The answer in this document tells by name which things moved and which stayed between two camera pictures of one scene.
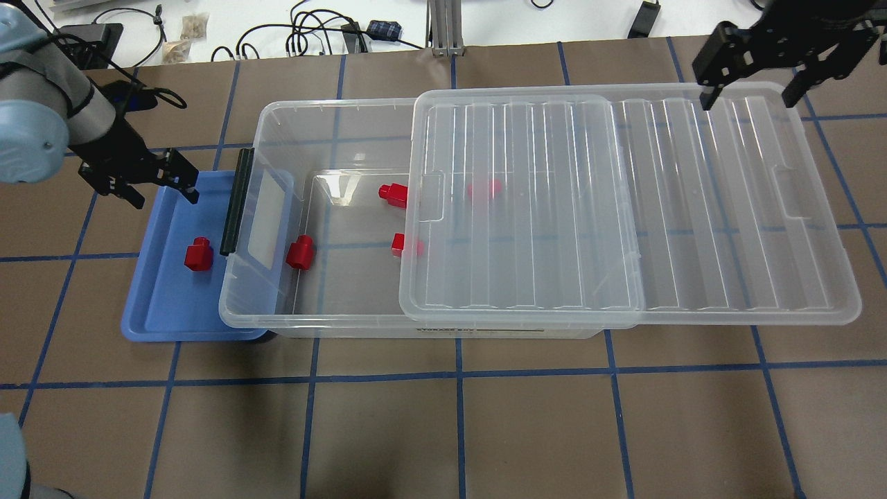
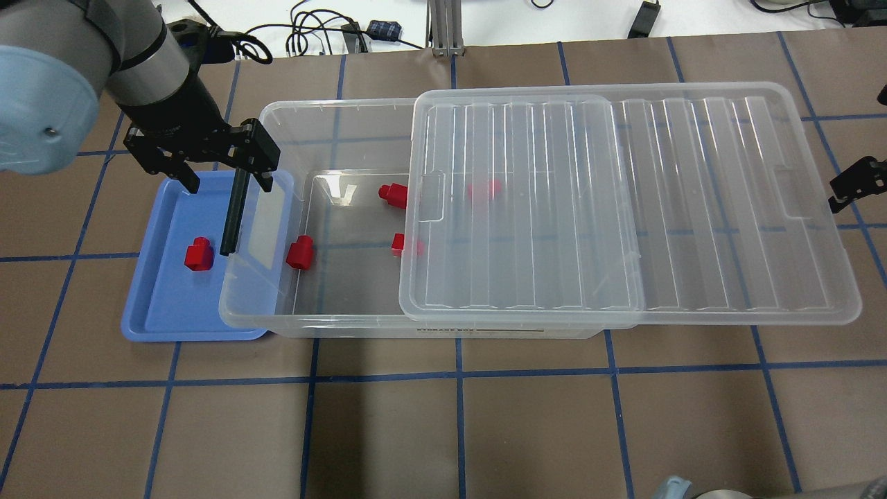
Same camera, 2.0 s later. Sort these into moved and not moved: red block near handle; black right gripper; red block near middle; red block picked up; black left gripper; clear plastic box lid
Moved: black right gripper; black left gripper
Not moved: red block near handle; red block picked up; clear plastic box lid; red block near middle
